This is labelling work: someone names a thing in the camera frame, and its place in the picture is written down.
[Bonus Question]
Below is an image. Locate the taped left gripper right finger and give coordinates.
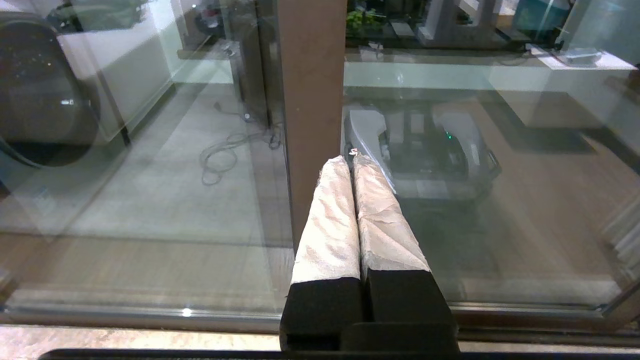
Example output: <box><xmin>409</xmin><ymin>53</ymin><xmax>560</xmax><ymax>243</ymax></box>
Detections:
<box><xmin>351</xmin><ymin>151</ymin><xmax>455</xmax><ymax>325</ymax></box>

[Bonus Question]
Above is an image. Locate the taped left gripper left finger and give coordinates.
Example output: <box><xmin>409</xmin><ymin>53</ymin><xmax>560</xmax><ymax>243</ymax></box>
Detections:
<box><xmin>279</xmin><ymin>155</ymin><xmax>372</xmax><ymax>352</ymax></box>

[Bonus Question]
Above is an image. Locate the metal sliding door track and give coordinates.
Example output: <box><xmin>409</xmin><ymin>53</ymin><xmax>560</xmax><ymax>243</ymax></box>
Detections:
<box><xmin>0</xmin><ymin>299</ymin><xmax>640</xmax><ymax>348</ymax></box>

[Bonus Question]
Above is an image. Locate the grey rug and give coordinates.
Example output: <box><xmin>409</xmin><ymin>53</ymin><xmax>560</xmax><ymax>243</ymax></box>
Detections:
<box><xmin>0</xmin><ymin>82</ymin><xmax>293</xmax><ymax>247</ymax></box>

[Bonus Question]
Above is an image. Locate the beige sofa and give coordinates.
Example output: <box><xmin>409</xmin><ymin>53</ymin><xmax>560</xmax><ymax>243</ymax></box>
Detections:
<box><xmin>47</xmin><ymin>0</ymin><xmax>177</xmax><ymax>146</ymax></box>

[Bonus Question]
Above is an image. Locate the dark green cloth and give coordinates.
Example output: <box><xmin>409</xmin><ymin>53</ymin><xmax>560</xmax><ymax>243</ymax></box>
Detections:
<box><xmin>47</xmin><ymin>0</ymin><xmax>148</xmax><ymax>33</ymax></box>

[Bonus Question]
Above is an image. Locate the brown fixed door frame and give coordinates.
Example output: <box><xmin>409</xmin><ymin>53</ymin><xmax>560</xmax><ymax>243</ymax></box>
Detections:
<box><xmin>276</xmin><ymin>0</ymin><xmax>348</xmax><ymax>251</ymax></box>

